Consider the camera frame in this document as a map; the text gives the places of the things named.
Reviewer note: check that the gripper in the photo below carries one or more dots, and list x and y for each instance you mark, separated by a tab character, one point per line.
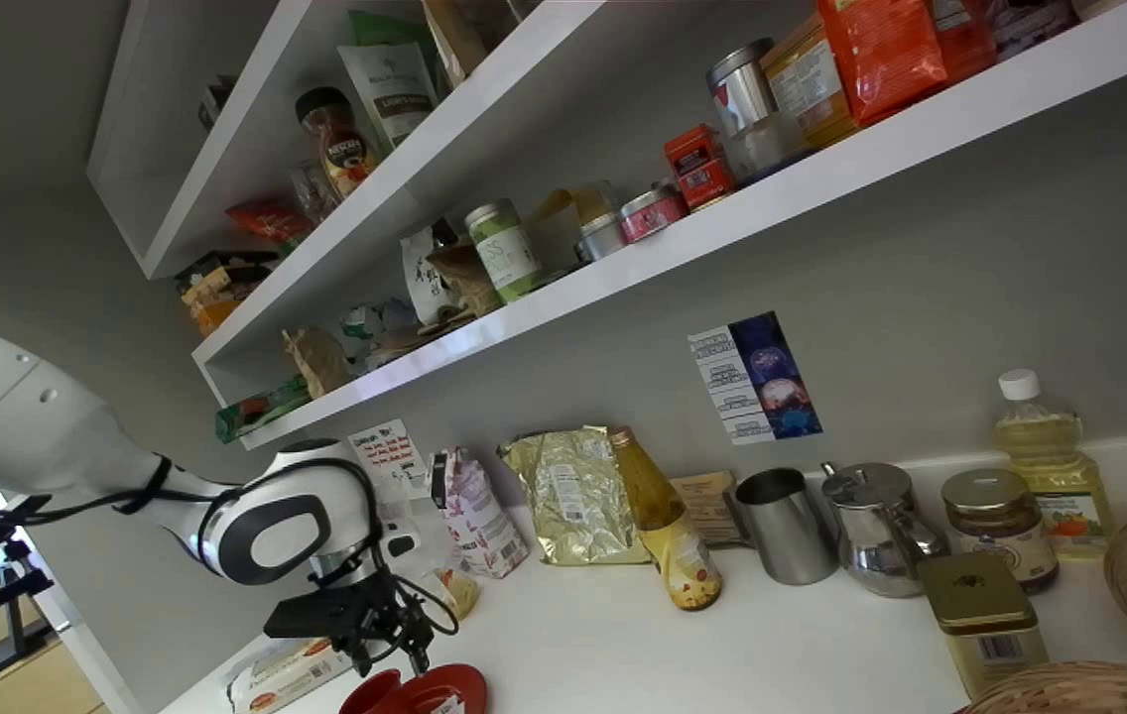
387	605

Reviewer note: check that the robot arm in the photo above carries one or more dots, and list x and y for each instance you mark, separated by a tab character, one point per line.
18	426

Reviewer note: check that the orange cup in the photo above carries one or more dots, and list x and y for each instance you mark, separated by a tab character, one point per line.
372	694

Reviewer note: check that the orange plate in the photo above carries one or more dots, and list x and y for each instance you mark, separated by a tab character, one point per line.
449	689

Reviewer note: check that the steel cup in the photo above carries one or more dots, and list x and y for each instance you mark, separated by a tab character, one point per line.
787	531

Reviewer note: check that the small yellow clear bag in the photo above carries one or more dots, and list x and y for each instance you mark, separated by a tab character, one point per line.
459	593

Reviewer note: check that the white food packet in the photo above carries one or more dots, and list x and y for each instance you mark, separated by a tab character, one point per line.
286	676

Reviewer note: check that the pink and white paper bag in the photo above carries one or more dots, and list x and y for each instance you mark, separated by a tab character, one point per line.
479	521

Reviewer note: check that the white note with red writing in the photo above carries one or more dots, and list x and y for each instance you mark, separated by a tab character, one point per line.
388	458

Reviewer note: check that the gold foil bag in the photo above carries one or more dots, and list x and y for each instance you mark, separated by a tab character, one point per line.
573	496

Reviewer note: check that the green packet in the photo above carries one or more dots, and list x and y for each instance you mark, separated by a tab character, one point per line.
261	412

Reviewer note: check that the small brown paper bag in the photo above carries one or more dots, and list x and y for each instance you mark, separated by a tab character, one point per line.
320	362

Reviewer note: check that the yellow juice bottle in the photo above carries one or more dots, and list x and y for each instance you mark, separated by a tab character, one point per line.
678	545

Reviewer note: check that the brown cardboard packet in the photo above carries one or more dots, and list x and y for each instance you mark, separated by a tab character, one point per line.
712	506

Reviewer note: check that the white printed bag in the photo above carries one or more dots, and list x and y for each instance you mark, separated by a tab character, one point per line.
423	283

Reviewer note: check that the crumpled brown paper bag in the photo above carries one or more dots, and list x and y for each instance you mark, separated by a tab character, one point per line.
472	278

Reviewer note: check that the green jar with silver lid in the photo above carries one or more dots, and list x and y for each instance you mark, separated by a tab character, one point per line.
504	253

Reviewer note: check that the red snack packet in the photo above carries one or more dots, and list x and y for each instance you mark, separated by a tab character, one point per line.
271	220

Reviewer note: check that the tan paper bag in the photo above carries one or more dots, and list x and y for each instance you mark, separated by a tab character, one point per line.
563	228

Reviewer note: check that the small clear glass jar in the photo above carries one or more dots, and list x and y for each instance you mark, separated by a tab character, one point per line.
313	193

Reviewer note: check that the small silver tin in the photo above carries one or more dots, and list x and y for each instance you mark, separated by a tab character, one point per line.
603	238

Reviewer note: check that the steel teapot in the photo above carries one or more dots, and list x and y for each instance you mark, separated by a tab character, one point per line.
876	540

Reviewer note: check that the coffee jar with black lid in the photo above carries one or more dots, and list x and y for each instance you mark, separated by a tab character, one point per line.
340	144

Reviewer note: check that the round red tin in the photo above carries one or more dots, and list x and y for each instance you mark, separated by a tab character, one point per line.
653	213

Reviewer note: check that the white and green pouch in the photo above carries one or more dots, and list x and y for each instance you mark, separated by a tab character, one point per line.
395	89

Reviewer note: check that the red tea box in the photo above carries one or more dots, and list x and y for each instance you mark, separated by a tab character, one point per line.
700	167

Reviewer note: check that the gold tin box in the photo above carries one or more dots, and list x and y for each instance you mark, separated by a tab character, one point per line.
985	620

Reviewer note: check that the glass jar with gold lid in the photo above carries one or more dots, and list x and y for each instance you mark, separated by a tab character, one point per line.
1005	526

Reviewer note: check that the tall steel tin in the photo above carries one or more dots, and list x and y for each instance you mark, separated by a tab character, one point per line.
742	89

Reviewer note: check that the cooking oil bottle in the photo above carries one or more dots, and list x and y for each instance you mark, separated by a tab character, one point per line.
1060	476

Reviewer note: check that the flat wicker basket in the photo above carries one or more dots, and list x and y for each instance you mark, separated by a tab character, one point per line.
1089	691

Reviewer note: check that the yellow carton box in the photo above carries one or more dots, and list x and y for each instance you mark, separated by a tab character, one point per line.
812	84

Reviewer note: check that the orange foil bag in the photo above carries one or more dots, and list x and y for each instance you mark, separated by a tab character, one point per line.
886	55

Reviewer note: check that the red foil bag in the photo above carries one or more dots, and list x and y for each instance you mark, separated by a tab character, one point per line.
965	35

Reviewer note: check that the dark snack bag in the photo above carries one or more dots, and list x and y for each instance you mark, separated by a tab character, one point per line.
1030	25

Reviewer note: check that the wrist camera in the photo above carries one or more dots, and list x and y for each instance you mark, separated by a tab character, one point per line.
311	617

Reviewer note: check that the white wall shelf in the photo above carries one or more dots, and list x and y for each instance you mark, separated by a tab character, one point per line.
623	268

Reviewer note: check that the blue and white wall sticker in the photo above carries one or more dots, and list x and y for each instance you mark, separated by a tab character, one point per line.
757	382

